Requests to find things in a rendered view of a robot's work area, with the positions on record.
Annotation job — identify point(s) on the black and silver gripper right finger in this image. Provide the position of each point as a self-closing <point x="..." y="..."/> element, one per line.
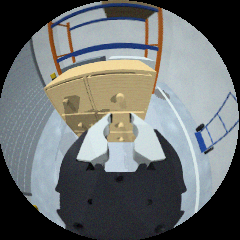
<point x="152" y="148"/>

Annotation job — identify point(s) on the tan wooden chest of drawers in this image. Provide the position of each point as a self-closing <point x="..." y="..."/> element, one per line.
<point x="99" y="68"/>

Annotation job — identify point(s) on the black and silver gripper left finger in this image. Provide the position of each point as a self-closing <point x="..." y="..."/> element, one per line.
<point x="89" y="149"/>

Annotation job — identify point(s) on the tan wooden drawer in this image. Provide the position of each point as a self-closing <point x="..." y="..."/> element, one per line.
<point x="120" y="90"/>
<point x="121" y="120"/>
<point x="79" y="133"/>
<point x="72" y="92"/>
<point x="126" y="136"/>
<point x="87" y="119"/>

